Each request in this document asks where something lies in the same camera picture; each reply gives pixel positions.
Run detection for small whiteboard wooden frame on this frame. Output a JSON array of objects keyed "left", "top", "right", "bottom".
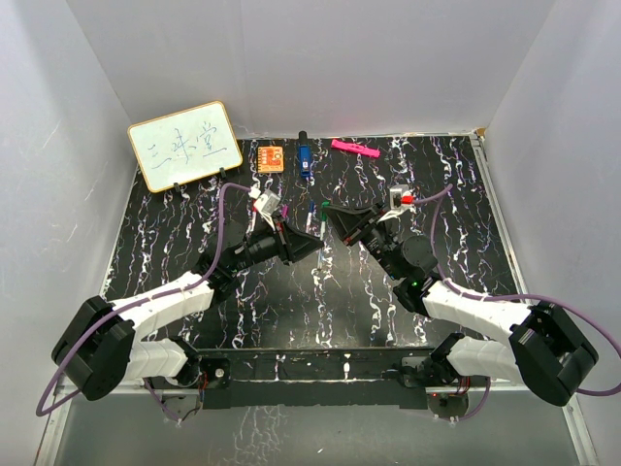
[{"left": 127, "top": 101, "right": 244, "bottom": 193}]

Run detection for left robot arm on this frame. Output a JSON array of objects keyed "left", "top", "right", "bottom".
[{"left": 51, "top": 221, "right": 323, "bottom": 401}]

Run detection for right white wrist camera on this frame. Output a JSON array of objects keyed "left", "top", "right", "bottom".
[{"left": 389, "top": 184, "right": 414, "bottom": 210}]

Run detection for green pen cap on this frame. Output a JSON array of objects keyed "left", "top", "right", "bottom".
[{"left": 320, "top": 200, "right": 331, "bottom": 221}]

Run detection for blue black marker tool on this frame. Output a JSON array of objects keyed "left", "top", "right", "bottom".
[{"left": 298, "top": 131, "right": 311, "bottom": 180}]

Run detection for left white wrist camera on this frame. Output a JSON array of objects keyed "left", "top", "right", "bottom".
[{"left": 253, "top": 189, "right": 280, "bottom": 220}]

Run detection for pink plastic tool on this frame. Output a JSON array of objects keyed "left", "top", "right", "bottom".
[{"left": 331, "top": 139, "right": 380, "bottom": 158}]

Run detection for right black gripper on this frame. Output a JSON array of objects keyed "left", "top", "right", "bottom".
[{"left": 324, "top": 202, "right": 404, "bottom": 282}]

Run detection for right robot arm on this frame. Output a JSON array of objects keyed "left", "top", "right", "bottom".
[{"left": 322, "top": 205, "right": 599, "bottom": 407}]

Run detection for orange card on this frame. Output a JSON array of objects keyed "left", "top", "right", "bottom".
[{"left": 257, "top": 146, "right": 284, "bottom": 174}]

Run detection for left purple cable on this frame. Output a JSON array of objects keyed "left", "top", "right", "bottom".
[{"left": 34, "top": 183, "right": 258, "bottom": 424}]

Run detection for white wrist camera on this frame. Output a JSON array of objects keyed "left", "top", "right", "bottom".
[
  {"left": 253, "top": 189, "right": 280, "bottom": 220},
  {"left": 389, "top": 184, "right": 414, "bottom": 210}
]

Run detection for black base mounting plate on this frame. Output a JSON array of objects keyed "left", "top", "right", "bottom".
[{"left": 145, "top": 348, "right": 491, "bottom": 412}]

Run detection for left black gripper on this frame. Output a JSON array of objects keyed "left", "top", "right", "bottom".
[{"left": 230, "top": 214, "right": 324, "bottom": 274}]

